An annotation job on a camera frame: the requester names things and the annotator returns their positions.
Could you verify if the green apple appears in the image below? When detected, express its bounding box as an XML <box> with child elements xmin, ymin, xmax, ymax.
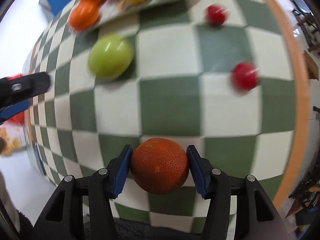
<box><xmin>87</xmin><ymin>34</ymin><xmax>135</xmax><ymax>81</ymax></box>

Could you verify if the dark red orange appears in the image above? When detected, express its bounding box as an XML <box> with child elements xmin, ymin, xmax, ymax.
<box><xmin>130</xmin><ymin>138</ymin><xmax>189</xmax><ymax>194</ymax></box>

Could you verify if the red tomato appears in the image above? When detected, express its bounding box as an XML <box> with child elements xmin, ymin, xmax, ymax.
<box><xmin>231</xmin><ymin>62</ymin><xmax>259</xmax><ymax>92</ymax></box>
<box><xmin>205</xmin><ymin>4</ymin><xmax>229</xmax><ymax>26</ymax></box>

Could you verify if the snack package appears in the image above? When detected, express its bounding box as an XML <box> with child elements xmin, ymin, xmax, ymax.
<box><xmin>1</xmin><ymin>128</ymin><xmax>21</xmax><ymax>157</ymax></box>

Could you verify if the bright orange mandarin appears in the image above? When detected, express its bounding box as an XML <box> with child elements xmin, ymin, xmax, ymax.
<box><xmin>68</xmin><ymin>1</ymin><xmax>100</xmax><ymax>31</ymax></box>

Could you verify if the oval white ceramic plate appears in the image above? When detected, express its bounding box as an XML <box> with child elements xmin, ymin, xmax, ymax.
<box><xmin>75</xmin><ymin>0</ymin><xmax>208</xmax><ymax>32</ymax></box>

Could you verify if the green white checkered tablecloth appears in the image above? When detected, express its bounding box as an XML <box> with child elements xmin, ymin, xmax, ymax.
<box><xmin>29</xmin><ymin>0</ymin><xmax>309</xmax><ymax>207</ymax></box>

